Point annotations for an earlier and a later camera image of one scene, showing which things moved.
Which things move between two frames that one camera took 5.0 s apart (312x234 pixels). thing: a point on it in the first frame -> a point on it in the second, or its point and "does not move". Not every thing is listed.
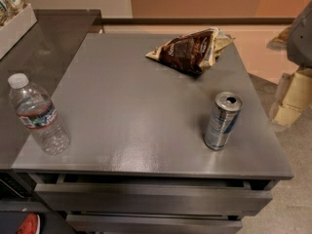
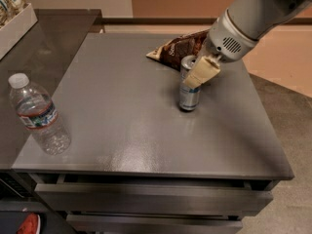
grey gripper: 300,41 -> 224,42
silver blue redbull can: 223,116 -> 189,98
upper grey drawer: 171,197 does not move
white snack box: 15,27 does not move
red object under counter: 30,225 does not move
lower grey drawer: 114,223 does not move
